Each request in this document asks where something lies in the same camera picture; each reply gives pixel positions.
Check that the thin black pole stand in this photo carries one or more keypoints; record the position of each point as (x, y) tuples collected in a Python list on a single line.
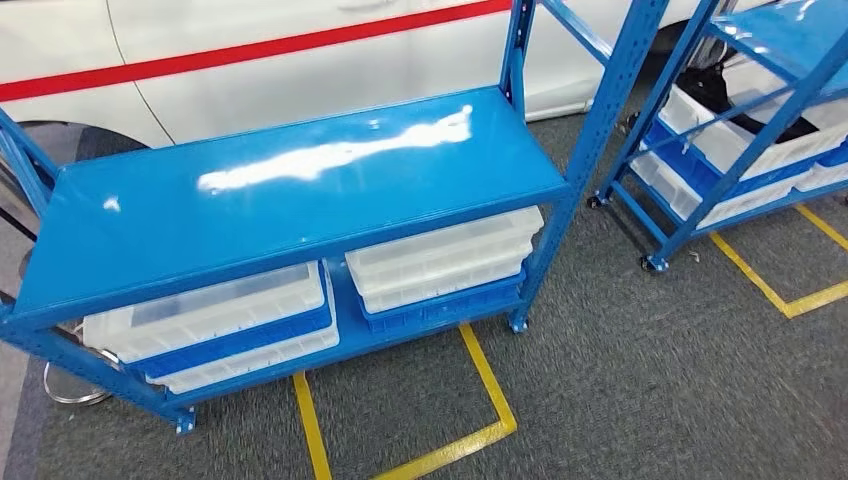
[(16, 225)]

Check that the white car red stripe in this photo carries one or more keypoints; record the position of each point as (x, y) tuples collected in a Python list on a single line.
[(265, 93)]

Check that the blue metal shelf rack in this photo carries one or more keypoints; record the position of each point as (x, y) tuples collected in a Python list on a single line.
[(782, 36), (132, 232)]

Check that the chrome stanchion post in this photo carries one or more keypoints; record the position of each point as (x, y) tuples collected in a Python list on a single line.
[(73, 396)]

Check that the black object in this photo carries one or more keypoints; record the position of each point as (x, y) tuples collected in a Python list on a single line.
[(702, 89)]

